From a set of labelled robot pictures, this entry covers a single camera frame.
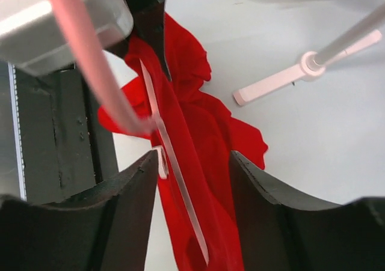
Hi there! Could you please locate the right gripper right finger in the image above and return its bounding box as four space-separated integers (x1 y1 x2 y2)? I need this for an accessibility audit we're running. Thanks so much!
229 151 384 270

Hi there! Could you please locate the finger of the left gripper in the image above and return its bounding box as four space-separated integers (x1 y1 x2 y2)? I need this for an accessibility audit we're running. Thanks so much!
125 0 171 80

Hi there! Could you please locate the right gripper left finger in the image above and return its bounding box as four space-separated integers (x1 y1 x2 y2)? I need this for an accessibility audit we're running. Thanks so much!
1 151 158 270

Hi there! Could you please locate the red t shirt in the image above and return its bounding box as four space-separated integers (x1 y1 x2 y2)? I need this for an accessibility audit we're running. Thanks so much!
97 12 269 271

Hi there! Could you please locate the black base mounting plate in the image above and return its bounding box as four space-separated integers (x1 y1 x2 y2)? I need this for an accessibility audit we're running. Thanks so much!
16 69 118 204

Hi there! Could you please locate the silver white clothes rack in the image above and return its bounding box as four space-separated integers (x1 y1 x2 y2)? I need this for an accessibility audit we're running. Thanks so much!
232 4 384 106

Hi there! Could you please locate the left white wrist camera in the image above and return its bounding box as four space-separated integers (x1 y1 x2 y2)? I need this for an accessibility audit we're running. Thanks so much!
0 0 135 76

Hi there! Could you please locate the white slotted cable duct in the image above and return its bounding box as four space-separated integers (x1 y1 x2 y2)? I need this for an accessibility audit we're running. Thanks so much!
8 63 27 201

